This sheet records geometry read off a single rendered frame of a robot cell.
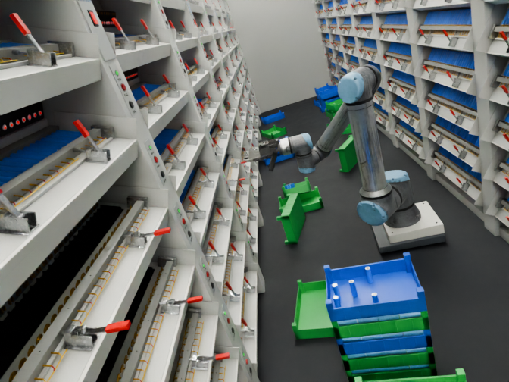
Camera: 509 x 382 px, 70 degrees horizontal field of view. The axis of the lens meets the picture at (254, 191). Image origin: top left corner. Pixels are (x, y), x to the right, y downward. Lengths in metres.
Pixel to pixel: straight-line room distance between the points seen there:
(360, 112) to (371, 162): 0.24
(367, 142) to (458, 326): 0.82
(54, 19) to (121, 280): 0.56
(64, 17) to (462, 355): 1.58
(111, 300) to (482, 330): 1.37
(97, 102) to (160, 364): 0.59
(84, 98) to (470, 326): 1.53
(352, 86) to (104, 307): 1.28
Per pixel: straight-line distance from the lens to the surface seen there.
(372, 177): 1.78
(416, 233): 2.03
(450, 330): 1.69
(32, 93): 0.68
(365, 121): 1.68
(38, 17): 0.96
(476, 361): 1.60
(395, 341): 1.39
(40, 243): 0.57
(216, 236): 1.50
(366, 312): 1.28
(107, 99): 0.92
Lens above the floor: 1.25
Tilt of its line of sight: 23 degrees down
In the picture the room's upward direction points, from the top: 19 degrees counter-clockwise
